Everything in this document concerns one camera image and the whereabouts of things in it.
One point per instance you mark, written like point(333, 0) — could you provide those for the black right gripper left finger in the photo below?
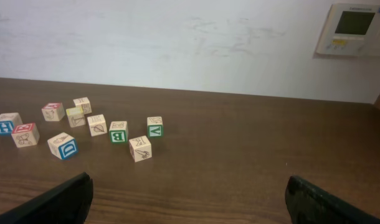
point(68, 202)

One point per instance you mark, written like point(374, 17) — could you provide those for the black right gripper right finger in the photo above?
point(307, 203)

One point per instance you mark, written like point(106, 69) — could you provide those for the blue D wooden block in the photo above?
point(63, 146)

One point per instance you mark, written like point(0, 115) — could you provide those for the red E wooden block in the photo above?
point(25, 135)

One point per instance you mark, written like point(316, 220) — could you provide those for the yellow top wooden block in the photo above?
point(75, 117)

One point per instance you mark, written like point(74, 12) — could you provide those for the green B wooden block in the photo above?
point(118, 132)

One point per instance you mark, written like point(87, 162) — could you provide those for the bird picture wooden block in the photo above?
point(140, 148)

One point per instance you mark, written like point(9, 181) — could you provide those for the green V wooden block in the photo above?
point(155, 127)

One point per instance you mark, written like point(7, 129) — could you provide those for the red A wooden block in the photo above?
point(53, 112)

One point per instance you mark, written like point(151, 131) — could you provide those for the plain top wooden block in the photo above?
point(84, 104)

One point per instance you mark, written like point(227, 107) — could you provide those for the blue H wooden block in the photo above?
point(8, 121)

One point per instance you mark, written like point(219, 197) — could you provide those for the beige wall thermostat panel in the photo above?
point(349, 29)

